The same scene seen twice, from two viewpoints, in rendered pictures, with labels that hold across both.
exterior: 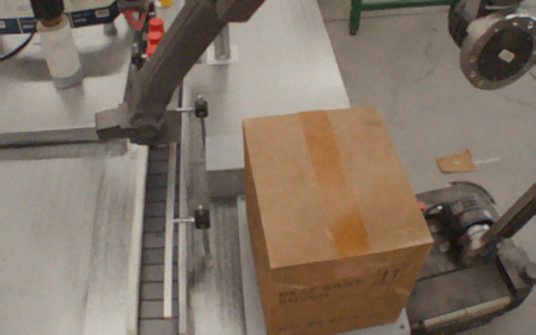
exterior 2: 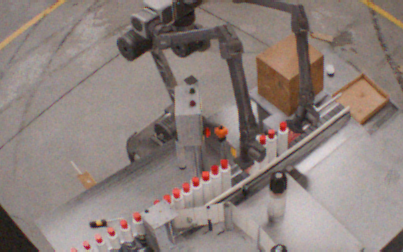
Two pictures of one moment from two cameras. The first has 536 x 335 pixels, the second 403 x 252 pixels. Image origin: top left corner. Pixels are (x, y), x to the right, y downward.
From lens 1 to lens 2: 3.68 m
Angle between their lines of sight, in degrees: 72
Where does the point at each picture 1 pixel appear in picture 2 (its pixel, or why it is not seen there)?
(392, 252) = not seen: hidden behind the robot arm
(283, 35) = (165, 167)
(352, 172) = (286, 51)
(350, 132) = (272, 57)
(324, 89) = not seen: hidden behind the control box
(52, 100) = (294, 207)
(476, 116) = (40, 182)
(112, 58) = (249, 208)
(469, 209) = (171, 120)
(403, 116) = not seen: hidden behind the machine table
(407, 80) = (30, 227)
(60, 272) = (348, 151)
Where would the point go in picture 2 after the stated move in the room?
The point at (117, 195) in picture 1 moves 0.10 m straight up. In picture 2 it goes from (311, 159) to (312, 146)
